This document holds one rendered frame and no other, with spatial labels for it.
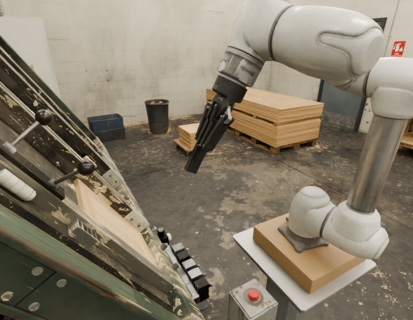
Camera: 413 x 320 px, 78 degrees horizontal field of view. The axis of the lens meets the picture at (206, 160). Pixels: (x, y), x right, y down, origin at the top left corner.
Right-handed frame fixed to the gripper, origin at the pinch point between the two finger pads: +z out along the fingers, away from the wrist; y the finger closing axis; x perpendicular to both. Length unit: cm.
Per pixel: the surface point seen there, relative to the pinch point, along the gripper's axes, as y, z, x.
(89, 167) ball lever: -2.4, 10.7, -21.9
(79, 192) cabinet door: -29.9, 34.0, -20.2
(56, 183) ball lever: -6.5, 18.7, -27.3
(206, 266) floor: -91, 115, 97
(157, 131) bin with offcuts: -457, 109, 113
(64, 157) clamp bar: -41, 28, -28
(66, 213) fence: -5.1, 25.6, -23.1
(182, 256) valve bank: -36, 60, 34
